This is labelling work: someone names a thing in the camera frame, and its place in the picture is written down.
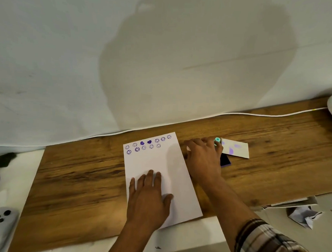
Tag person's right hand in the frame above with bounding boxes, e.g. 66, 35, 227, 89
184, 137, 225, 188

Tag person's left hand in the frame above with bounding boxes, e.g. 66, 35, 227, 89
126, 169, 175, 232

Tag white paper sheet purple stamps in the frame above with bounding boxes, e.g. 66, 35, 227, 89
120, 130, 206, 231

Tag person's right forearm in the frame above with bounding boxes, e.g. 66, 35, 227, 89
195, 175, 320, 252

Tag person's left forearm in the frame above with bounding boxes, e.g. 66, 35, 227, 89
105, 220, 163, 252

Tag dark purple ink pad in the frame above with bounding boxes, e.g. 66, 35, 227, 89
220, 153, 232, 168

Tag white card with purple smudges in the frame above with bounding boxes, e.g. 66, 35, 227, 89
220, 139, 250, 159

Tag flat white paper booklet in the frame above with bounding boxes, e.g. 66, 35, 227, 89
261, 194, 319, 211

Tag plaid shirt sleeve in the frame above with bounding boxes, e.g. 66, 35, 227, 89
234, 217, 318, 252

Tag crumpled white paper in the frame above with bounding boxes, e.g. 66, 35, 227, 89
286, 205, 324, 230

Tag black object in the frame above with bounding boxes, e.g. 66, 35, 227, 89
0, 151, 18, 198

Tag grey device with black buttons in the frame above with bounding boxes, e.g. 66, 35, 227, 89
0, 206, 20, 252

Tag white cable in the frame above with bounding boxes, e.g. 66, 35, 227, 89
0, 96, 329, 159

